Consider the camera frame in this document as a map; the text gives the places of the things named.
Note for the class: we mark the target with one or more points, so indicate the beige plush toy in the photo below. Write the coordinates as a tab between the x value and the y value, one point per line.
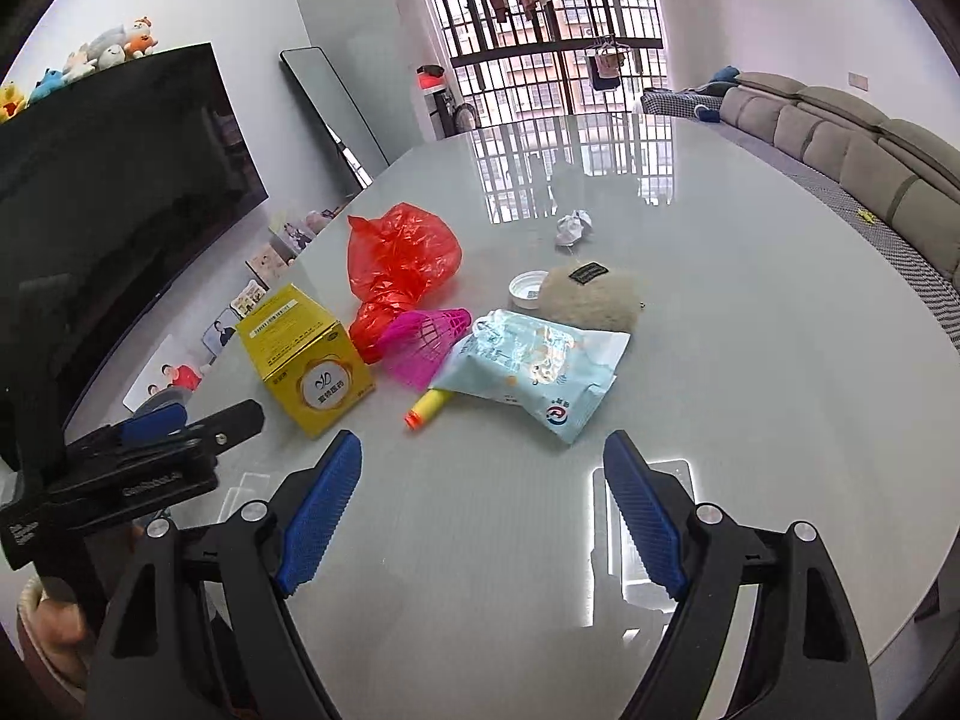
592	296

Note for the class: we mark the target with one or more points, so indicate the pink shuttlecock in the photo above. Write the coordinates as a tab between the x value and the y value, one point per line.
415	345

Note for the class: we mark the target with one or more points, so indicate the light blue wipes packet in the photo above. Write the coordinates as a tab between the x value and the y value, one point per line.
558	374

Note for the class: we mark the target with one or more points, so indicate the pink plush toy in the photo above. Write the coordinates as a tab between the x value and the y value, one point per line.
317	220

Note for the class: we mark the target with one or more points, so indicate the baby photo frame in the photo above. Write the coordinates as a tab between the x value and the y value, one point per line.
267	265

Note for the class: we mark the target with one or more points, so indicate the large family photo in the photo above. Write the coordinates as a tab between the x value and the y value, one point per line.
173	364

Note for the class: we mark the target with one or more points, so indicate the standing mirror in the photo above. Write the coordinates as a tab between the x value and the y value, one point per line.
337	110

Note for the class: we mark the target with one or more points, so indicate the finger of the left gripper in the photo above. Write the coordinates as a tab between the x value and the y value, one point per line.
133	432
193	450

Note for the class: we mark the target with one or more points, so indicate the black wall television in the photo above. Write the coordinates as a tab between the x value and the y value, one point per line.
111	187

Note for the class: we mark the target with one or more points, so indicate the white paper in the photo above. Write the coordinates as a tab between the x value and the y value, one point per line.
572	229

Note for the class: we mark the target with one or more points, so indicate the yellow cardboard box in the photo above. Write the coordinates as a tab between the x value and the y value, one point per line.
305	359

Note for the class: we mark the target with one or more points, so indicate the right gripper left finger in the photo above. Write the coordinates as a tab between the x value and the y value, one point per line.
199	627

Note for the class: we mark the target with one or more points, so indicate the plush toys on television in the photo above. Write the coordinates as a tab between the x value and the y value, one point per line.
114	47

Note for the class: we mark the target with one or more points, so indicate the grey sofa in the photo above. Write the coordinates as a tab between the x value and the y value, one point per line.
906	176

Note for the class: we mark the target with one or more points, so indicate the orange yellow foam dart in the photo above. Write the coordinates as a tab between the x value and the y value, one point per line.
426	408

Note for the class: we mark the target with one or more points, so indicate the red plastic bag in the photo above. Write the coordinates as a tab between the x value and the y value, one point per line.
393	263

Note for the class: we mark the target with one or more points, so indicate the child photo frame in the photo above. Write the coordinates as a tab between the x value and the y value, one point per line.
292	234

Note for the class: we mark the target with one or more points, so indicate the man portrait photo frame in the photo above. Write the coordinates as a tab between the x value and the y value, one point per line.
217	335

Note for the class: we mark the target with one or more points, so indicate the left hand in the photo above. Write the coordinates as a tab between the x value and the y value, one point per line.
57	633

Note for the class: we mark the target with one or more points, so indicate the collage photo frame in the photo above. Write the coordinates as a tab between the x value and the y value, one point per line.
248	298

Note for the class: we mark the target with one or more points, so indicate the white plastic lid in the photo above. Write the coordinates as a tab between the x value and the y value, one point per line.
524	290

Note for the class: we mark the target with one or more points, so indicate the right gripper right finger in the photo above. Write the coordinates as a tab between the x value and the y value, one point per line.
804	656

